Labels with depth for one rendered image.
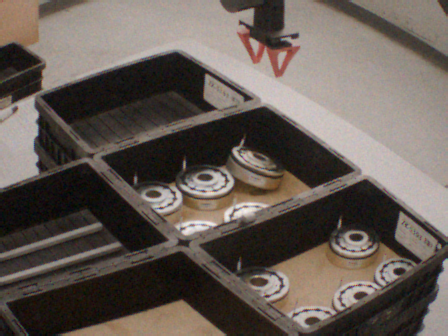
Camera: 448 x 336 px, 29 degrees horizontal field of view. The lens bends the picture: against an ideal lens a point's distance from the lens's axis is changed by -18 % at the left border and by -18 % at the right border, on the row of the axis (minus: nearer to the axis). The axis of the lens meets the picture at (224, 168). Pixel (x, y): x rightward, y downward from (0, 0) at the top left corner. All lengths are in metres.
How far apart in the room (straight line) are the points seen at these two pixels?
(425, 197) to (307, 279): 0.61
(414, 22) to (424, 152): 1.16
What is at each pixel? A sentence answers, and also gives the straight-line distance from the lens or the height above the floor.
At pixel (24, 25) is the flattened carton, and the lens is 4.59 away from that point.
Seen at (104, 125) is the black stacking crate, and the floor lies 0.83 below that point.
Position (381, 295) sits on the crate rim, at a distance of 1.51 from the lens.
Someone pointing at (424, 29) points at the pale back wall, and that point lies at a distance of 4.80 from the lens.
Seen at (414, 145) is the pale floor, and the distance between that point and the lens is 3.91.
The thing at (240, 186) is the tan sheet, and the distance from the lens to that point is 1.91.
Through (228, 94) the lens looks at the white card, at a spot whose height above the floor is 0.90.
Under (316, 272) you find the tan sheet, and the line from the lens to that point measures 1.71.
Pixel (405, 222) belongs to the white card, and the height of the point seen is 0.91.
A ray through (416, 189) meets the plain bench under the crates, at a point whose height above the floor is 0.70.
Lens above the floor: 1.85
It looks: 31 degrees down
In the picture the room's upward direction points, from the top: 5 degrees clockwise
